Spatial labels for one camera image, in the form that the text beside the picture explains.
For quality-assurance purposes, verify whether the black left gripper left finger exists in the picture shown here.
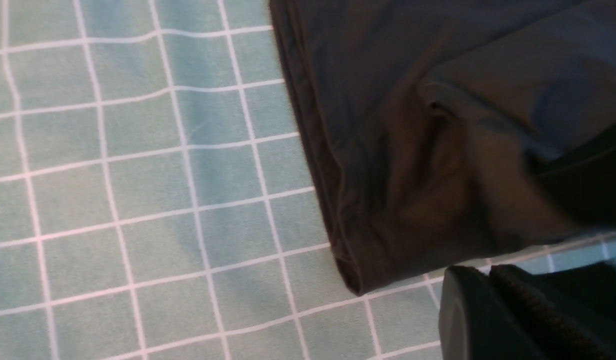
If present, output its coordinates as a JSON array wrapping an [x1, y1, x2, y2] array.
[[438, 265, 546, 360]]

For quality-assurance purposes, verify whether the green checkered table mat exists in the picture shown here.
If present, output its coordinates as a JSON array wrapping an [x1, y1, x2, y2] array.
[[0, 0, 616, 360]]

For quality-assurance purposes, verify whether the dark gray long-sleeve top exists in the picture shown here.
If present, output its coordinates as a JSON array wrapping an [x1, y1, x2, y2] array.
[[269, 0, 616, 296]]

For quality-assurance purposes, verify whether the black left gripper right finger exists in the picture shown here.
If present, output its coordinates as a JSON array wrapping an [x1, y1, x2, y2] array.
[[489, 261, 616, 360]]

